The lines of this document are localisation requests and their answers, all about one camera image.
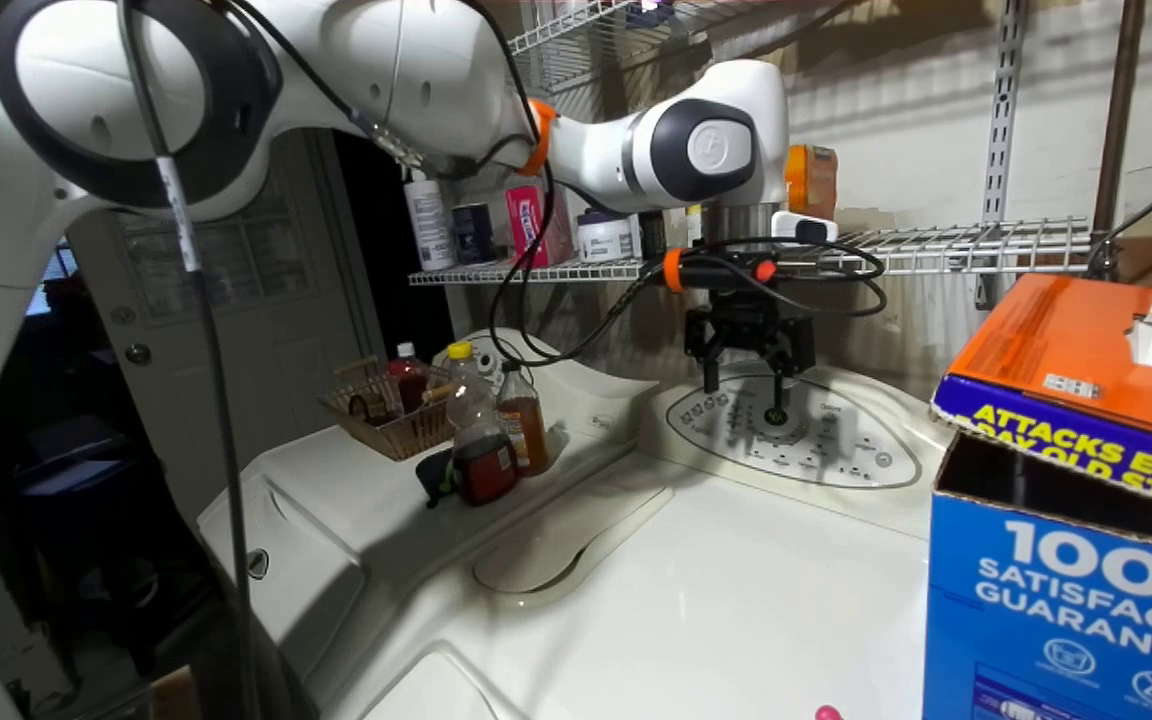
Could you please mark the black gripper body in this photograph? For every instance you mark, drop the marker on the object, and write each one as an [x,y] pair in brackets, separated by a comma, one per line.
[749,323]

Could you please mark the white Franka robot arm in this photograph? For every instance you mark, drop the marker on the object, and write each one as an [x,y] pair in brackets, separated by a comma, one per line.
[376,66]

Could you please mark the oval washer control panel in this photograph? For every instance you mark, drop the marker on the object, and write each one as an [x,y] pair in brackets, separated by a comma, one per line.
[858,461]

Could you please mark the black small container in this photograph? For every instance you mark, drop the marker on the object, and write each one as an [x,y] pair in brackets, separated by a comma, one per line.
[654,241]

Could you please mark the orange Kirkland box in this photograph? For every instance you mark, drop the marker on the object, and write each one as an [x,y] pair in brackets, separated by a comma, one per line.
[814,182]

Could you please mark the white jar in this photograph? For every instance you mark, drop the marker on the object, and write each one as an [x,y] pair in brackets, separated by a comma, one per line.
[605,241]

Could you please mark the amber glass bottle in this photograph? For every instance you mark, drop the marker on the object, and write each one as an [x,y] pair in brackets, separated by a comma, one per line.
[531,427]

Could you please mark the white washing machine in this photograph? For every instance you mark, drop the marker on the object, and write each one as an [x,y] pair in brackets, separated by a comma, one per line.
[736,603]

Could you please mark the pink box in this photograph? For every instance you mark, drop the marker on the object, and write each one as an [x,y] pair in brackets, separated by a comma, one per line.
[531,233]

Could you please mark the yellow cap plastic bottle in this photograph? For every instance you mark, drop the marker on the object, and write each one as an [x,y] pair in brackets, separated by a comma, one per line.
[474,407]

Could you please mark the dark small jar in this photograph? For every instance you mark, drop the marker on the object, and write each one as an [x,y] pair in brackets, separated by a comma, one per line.
[474,233]

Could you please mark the black small cup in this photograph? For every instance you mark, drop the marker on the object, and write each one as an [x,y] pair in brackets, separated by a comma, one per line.
[435,479]

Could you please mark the white spray bottle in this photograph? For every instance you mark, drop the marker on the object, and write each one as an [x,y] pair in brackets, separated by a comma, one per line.
[429,227]

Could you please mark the small pink object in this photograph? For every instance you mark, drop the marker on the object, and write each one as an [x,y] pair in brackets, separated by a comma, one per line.
[831,715]

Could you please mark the brown wicker basket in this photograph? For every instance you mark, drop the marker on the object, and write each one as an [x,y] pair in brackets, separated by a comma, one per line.
[376,407]

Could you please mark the blue orange detergent box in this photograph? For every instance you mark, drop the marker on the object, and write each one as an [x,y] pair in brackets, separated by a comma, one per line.
[1056,586]

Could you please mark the white dryer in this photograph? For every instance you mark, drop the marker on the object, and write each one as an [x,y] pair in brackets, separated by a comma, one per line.
[321,485]

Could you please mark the brown vertical pole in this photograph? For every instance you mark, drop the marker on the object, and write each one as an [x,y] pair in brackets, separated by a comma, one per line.
[1119,132]

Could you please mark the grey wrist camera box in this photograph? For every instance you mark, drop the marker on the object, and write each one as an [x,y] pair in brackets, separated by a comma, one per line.
[814,227]

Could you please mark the white slotted shelf rail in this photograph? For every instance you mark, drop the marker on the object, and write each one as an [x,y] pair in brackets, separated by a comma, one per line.
[1007,123]

